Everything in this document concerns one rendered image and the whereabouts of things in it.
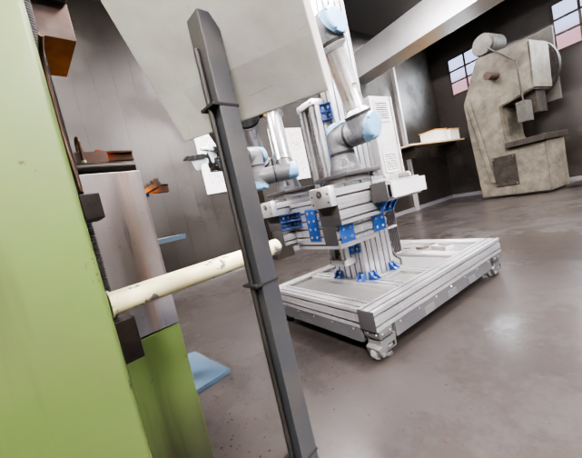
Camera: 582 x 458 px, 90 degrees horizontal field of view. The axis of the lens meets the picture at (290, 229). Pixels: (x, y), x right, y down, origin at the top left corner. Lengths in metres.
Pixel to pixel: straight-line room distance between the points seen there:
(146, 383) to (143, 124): 3.46
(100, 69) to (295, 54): 3.79
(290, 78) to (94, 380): 0.61
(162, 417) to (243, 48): 0.92
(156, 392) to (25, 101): 0.72
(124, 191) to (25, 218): 0.37
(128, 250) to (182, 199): 3.08
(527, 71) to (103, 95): 6.16
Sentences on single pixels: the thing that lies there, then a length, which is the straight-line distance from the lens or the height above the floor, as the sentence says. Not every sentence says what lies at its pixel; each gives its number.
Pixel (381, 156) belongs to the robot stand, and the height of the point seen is 0.88.
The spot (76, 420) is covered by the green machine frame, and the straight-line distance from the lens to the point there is 0.62.
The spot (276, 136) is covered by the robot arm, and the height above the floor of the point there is 1.04.
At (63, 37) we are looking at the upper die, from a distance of 1.06.
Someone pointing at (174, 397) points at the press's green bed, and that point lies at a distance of 1.00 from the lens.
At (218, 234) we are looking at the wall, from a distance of 4.03.
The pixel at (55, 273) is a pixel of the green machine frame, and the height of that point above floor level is 0.70.
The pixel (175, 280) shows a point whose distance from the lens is 0.67.
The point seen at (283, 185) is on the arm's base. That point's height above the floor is 0.85.
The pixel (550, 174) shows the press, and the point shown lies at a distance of 6.39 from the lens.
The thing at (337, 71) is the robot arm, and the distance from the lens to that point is 1.34.
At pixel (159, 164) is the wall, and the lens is 3.97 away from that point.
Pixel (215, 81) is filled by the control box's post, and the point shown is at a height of 0.96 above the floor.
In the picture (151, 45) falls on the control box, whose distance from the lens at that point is 0.69.
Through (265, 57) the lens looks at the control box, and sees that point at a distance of 0.60.
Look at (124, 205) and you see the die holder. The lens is 0.89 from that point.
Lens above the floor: 0.73
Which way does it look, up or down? 5 degrees down
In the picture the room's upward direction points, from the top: 13 degrees counter-clockwise
